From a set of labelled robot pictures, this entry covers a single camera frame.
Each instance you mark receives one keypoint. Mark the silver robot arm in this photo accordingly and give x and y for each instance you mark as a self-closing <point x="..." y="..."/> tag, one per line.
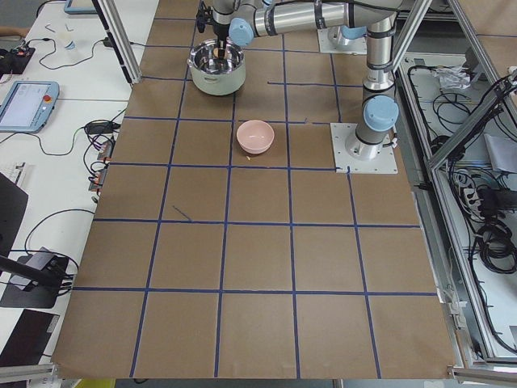
<point x="240" y="22"/>
<point x="341" y="36"/>

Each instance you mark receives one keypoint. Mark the pale green cooking pot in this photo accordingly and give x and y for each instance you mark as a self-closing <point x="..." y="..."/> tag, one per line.
<point x="217" y="75"/>

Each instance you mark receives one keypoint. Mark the brown paper table mat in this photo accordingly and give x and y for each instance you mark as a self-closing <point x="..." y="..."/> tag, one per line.
<point x="206" y="261"/>

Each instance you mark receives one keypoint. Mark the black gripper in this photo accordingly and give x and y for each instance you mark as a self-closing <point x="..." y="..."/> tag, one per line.
<point x="220" y="30"/>

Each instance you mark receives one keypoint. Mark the blue teach pendant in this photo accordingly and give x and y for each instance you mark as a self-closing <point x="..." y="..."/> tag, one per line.
<point x="28" y="105"/>

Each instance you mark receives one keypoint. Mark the white keyboard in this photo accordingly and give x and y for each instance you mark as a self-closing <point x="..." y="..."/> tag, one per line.
<point x="14" y="171"/>

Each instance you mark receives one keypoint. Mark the black monitor stand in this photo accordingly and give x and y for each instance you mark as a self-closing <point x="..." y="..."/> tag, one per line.
<point x="38" y="278"/>

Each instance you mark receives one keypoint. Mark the pink bowl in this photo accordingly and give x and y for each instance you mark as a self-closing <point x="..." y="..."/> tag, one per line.
<point x="255" y="136"/>

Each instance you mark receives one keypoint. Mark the black power adapter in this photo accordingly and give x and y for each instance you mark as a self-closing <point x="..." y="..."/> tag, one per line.
<point x="101" y="127"/>

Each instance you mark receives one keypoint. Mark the aluminium frame post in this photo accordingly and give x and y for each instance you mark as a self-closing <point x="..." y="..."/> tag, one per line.
<point x="114" y="28"/>

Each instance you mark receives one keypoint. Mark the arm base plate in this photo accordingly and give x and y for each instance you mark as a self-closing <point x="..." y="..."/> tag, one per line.
<point x="358" y="47"/>
<point x="354" y="157"/>

